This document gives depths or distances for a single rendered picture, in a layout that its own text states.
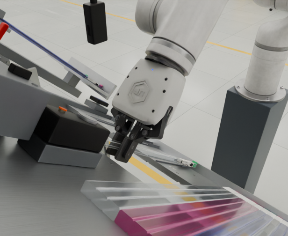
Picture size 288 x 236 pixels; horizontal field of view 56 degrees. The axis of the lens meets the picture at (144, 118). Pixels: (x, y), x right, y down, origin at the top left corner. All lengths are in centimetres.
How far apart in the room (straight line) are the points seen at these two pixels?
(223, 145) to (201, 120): 89
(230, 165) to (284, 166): 68
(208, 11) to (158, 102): 16
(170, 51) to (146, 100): 8
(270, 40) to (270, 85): 17
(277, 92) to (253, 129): 16
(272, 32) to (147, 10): 59
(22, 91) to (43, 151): 6
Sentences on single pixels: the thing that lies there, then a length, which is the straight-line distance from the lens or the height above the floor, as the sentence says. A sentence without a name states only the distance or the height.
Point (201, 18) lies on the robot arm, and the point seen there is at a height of 112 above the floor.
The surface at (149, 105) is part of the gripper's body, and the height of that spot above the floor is 101.
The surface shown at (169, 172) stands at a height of 84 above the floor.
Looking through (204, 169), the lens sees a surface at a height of 73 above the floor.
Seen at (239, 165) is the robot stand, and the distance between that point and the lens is 128.
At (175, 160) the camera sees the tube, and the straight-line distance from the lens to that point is 61.
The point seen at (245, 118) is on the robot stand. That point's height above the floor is 61.
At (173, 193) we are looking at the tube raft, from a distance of 34.
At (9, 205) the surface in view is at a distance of 18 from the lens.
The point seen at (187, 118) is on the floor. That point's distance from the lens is 214.
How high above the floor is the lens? 124
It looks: 36 degrees down
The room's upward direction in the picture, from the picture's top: straight up
